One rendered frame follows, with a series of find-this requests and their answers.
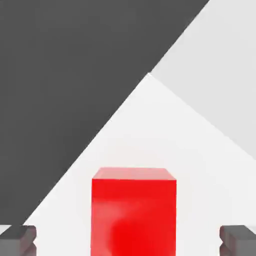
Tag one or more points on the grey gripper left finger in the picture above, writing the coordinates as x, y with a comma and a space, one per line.
17, 241

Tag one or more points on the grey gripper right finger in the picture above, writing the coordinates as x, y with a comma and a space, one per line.
238, 242

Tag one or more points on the small red cube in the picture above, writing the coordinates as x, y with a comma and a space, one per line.
133, 216

